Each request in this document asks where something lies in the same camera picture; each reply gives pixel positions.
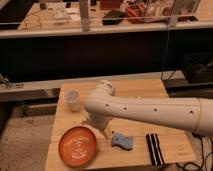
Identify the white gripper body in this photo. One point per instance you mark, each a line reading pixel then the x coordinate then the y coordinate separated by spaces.
pixel 96 121

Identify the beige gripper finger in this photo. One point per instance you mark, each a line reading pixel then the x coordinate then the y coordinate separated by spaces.
pixel 104 133

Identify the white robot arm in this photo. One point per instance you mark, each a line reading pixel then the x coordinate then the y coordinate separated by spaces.
pixel 189 114

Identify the orange plate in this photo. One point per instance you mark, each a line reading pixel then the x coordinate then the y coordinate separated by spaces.
pixel 77 147

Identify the translucent plastic cup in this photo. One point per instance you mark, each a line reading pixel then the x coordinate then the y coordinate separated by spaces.
pixel 72 99

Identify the black white striped block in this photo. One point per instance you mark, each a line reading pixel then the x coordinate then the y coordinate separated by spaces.
pixel 155 150

